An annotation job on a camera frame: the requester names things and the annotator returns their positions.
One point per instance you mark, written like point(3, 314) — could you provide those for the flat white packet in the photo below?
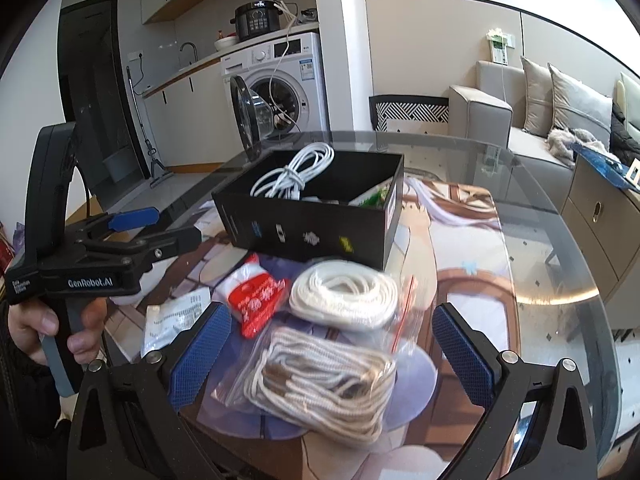
point(170, 320)

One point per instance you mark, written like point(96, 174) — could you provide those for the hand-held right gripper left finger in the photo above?
point(200, 355)

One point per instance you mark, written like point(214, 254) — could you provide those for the flat mop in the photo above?
point(145, 145)

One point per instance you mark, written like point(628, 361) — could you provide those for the dark glass door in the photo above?
point(95, 85)

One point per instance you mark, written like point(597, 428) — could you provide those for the grey furry throw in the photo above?
point(562, 142)

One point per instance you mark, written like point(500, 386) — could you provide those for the black jacket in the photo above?
point(625, 135)

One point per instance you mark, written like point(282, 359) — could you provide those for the black cardboard box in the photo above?
point(300, 230)

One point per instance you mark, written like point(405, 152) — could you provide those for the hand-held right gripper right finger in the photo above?
point(462, 355)

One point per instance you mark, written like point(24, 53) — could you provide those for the white kitchen counter cabinet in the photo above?
point(185, 110)

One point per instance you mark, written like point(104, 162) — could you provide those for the white washing machine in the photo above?
point(300, 60)

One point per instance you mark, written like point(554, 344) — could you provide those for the printed table mat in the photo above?
point(475, 240)

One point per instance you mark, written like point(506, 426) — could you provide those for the green white medicine packet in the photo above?
point(372, 199)

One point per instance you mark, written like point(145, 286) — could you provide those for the grey bin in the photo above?
point(117, 167)

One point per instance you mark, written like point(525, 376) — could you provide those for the white bowl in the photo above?
point(226, 42)

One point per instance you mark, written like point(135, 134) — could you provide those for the red white packet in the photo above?
point(255, 305)

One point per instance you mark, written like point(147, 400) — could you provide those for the wall outlet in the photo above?
point(135, 55)

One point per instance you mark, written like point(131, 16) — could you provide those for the red packaging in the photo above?
point(7, 250)

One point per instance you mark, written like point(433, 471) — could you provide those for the black kitchen faucet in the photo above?
point(189, 50)

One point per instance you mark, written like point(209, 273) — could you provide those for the beige cushion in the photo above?
point(535, 95)

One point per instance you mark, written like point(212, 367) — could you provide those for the person's left hand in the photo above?
point(85, 340)

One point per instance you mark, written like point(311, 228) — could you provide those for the wall control panel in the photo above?
point(499, 47)

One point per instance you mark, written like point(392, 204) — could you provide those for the black pressure cooker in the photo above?
point(255, 22)

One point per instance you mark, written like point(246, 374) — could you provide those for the pale green cushion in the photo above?
point(629, 92)

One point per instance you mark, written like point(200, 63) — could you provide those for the small white frame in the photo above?
point(632, 171)

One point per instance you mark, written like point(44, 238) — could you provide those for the beige sofa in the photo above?
point(480, 110)

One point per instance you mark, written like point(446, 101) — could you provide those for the beige side cabinet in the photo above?
point(595, 220)

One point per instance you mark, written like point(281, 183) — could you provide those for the chair with patterned back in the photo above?
point(410, 110)

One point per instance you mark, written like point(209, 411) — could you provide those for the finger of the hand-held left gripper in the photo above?
point(132, 219)
point(170, 242)

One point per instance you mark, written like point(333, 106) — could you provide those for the grey cushion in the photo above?
point(580, 100)

